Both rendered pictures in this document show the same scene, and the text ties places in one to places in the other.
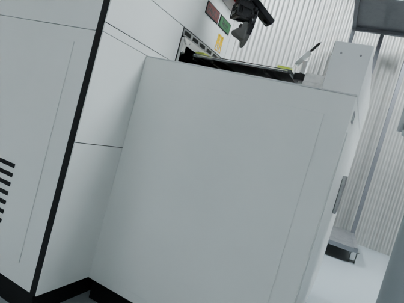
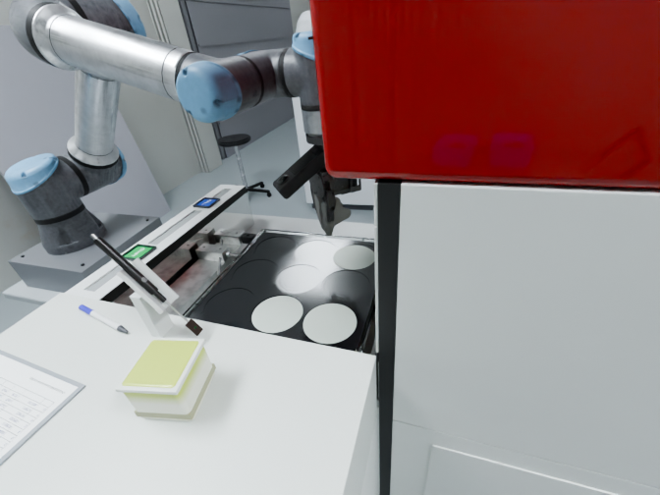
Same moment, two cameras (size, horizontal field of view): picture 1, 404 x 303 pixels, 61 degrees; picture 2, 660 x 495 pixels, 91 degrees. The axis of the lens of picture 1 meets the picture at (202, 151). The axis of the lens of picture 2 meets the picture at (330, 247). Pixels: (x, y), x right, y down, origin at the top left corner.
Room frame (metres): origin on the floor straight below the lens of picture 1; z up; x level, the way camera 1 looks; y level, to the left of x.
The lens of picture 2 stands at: (1.93, -0.08, 1.34)
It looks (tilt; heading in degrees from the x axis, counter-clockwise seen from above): 33 degrees down; 176
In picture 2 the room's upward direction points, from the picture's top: 6 degrees counter-clockwise
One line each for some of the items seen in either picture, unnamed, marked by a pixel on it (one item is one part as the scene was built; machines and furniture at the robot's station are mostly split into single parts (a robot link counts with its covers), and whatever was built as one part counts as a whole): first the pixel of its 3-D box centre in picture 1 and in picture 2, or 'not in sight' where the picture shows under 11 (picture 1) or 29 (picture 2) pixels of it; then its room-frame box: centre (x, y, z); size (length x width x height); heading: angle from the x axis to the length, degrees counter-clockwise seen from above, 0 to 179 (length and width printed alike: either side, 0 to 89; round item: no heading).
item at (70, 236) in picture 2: not in sight; (68, 225); (1.05, -0.74, 0.96); 0.15 x 0.15 x 0.10
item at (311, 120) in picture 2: not in sight; (323, 120); (1.33, -0.02, 1.21); 0.08 x 0.08 x 0.05
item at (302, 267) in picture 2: (254, 76); (298, 279); (1.36, -0.12, 0.90); 0.34 x 0.34 x 0.01; 65
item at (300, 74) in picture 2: not in sight; (317, 70); (1.33, -0.03, 1.29); 0.09 x 0.08 x 0.11; 59
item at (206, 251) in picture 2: not in sight; (213, 251); (1.20, -0.33, 0.89); 0.08 x 0.03 x 0.03; 65
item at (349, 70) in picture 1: (350, 92); (185, 248); (1.15, -0.42, 0.89); 0.55 x 0.09 x 0.14; 155
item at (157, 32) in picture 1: (190, 18); (414, 195); (1.28, 0.17, 1.02); 0.81 x 0.03 x 0.40; 155
